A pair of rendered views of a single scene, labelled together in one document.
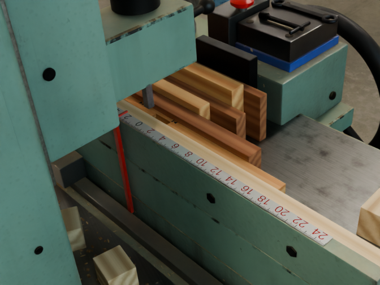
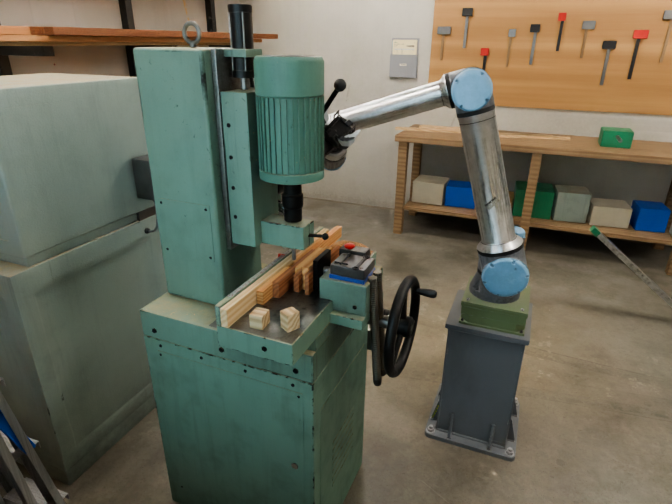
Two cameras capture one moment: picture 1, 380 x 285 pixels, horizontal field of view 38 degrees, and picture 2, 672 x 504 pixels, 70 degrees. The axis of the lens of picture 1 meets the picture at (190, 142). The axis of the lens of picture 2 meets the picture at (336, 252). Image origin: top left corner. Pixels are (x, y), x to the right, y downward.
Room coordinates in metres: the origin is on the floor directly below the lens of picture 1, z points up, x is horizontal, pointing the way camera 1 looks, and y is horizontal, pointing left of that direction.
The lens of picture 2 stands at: (0.06, -1.17, 1.54)
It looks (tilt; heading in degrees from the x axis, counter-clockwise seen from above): 24 degrees down; 63
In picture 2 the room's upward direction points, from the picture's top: 1 degrees clockwise
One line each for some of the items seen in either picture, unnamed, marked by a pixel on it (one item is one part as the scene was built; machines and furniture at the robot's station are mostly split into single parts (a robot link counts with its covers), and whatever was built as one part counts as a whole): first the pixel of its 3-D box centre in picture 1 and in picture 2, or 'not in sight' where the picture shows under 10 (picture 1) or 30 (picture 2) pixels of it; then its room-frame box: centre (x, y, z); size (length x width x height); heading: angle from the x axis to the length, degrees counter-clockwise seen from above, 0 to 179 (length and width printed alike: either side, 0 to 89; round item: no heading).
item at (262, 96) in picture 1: (198, 86); (323, 269); (0.61, -0.02, 0.93); 0.22 x 0.01 x 0.06; 40
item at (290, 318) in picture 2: not in sight; (290, 319); (0.42, -0.22, 0.92); 0.04 x 0.03 x 0.05; 12
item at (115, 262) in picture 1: (116, 273); not in sight; (0.41, 0.09, 0.82); 0.04 x 0.03 x 0.04; 30
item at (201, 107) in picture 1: (162, 100); (309, 265); (0.58, 0.03, 0.93); 0.16 x 0.02 x 0.06; 40
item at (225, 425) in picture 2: not in sight; (267, 407); (0.46, 0.13, 0.36); 0.58 x 0.45 x 0.71; 130
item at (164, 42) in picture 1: (125, 52); (287, 233); (0.53, 0.06, 1.03); 0.14 x 0.07 x 0.09; 130
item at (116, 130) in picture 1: (128, 164); not in sight; (0.51, 0.08, 0.89); 0.02 x 0.01 x 0.14; 130
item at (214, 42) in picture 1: (242, 70); (331, 271); (0.60, -0.07, 0.95); 0.09 x 0.07 x 0.09; 40
